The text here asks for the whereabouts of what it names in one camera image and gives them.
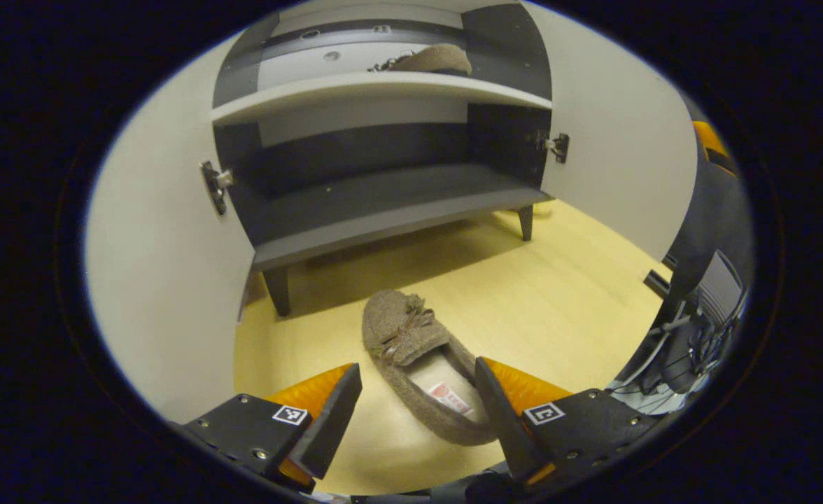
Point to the small black box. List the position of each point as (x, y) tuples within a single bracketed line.
[(656, 283)]

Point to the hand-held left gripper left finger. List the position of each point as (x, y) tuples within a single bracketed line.
[(331, 427)]

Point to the grey shoe cabinet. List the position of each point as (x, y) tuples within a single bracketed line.
[(369, 203)]

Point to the grey shoe cabinet door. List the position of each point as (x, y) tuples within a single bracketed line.
[(166, 280), (614, 161)]

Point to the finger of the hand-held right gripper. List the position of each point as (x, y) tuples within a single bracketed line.
[(709, 136)]

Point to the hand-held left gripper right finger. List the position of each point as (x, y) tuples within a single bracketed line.
[(506, 427)]

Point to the brown fuzzy shoe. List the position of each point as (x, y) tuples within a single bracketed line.
[(411, 329), (432, 59)]

